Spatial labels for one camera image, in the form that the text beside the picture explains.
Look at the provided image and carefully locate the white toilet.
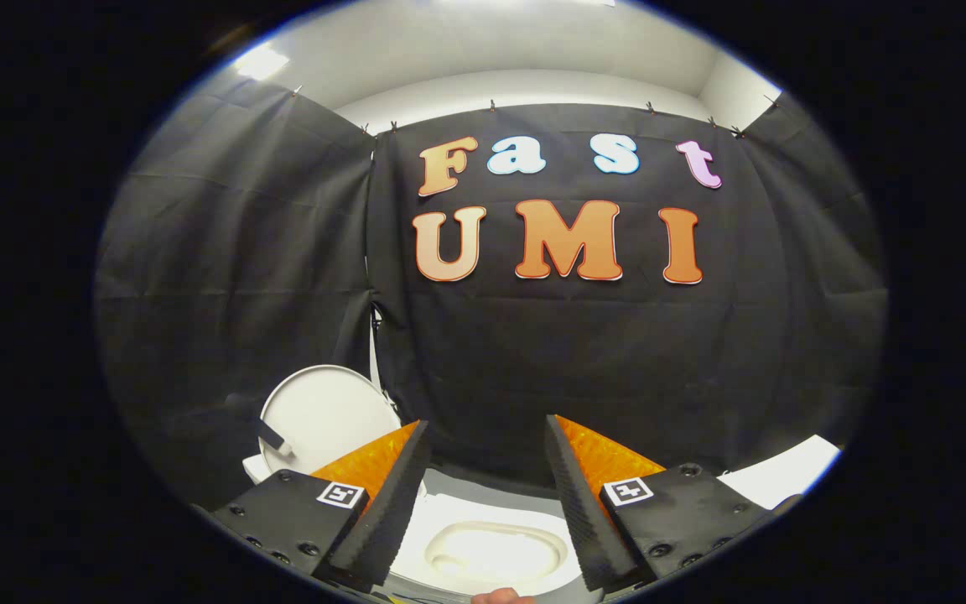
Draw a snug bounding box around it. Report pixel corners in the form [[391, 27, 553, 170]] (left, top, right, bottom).
[[241, 453, 572, 593]]

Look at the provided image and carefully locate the white toilet lid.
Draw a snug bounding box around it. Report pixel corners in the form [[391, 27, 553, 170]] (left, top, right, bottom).
[[257, 364, 403, 486]]

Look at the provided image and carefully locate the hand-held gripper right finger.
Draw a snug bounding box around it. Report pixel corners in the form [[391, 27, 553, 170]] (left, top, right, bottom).
[[543, 414, 775, 593]]

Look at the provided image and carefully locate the white drawer cabinet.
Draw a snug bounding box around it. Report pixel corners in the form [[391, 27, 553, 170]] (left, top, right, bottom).
[[716, 434, 844, 512]]

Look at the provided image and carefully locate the white toilet seat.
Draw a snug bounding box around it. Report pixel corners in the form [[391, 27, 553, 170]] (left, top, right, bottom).
[[384, 490, 586, 599]]

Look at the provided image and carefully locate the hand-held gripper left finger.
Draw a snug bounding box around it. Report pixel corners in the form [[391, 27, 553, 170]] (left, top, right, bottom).
[[192, 419, 433, 590]]

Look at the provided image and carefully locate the black backdrop cloth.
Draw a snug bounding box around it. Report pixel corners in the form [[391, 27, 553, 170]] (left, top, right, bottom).
[[95, 77, 889, 508]]

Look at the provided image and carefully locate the ceiling light panel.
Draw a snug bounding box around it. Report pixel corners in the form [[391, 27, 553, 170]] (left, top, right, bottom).
[[234, 44, 291, 82]]

